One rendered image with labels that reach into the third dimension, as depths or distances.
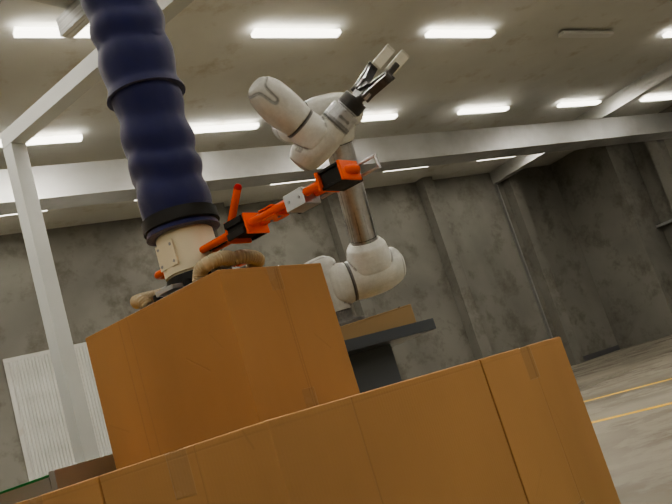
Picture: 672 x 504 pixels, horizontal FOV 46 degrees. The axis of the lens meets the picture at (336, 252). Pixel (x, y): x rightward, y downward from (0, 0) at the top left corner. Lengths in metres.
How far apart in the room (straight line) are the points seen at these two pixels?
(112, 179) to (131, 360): 8.50
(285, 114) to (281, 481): 1.31
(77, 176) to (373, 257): 7.99
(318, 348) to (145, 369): 0.47
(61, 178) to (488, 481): 9.40
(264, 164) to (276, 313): 9.56
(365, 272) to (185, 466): 1.78
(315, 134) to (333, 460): 1.24
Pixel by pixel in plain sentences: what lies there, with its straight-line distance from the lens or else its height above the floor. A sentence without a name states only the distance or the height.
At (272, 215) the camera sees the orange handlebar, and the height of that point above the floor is 1.06.
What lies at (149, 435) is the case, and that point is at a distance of 2.23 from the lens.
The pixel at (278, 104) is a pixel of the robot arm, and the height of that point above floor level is 1.36.
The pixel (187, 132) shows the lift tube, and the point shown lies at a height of 1.43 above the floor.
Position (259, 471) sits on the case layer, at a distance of 1.09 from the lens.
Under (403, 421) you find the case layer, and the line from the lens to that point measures 1.29.
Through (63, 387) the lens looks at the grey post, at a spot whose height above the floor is 1.26.
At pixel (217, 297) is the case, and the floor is 0.88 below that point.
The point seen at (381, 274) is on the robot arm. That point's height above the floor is 0.96.
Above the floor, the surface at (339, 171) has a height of 1.07.
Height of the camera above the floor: 0.52
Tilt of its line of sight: 11 degrees up
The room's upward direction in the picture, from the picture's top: 17 degrees counter-clockwise
